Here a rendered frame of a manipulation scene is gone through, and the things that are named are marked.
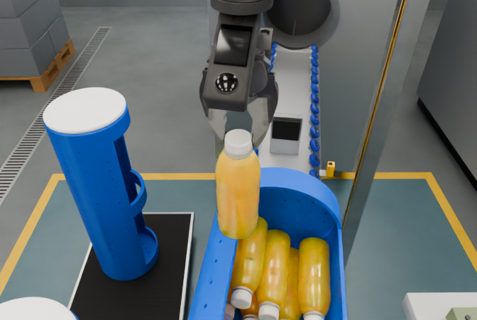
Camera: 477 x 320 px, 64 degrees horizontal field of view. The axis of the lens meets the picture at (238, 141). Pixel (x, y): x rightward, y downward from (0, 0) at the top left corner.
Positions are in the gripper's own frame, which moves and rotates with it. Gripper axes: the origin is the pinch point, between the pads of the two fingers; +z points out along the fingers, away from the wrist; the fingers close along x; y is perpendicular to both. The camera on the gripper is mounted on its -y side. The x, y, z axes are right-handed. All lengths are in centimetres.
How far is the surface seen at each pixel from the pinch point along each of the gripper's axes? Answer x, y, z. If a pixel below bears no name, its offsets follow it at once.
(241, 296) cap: -1.5, -5.4, 33.1
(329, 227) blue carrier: -19.3, 17.7, 39.0
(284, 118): -6, 58, 39
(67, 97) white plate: 73, 65, 43
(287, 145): -8, 58, 50
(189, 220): 39, 85, 132
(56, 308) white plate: 36, -9, 42
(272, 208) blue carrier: -5.6, 17.9, 34.7
